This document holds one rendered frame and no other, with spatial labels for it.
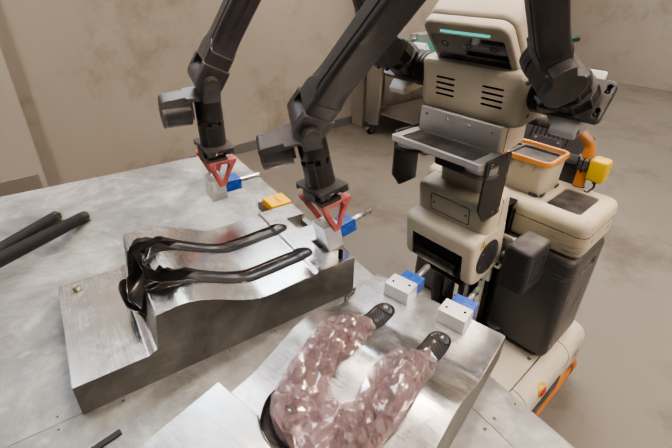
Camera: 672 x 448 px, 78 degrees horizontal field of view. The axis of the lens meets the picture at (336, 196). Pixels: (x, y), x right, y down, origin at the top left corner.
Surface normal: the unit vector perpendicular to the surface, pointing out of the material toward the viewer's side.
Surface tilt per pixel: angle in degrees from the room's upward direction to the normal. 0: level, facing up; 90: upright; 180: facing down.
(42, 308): 0
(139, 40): 90
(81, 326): 0
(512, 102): 98
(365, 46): 119
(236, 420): 0
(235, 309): 90
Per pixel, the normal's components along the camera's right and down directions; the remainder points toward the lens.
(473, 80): -0.75, 0.42
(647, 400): 0.02, -0.88
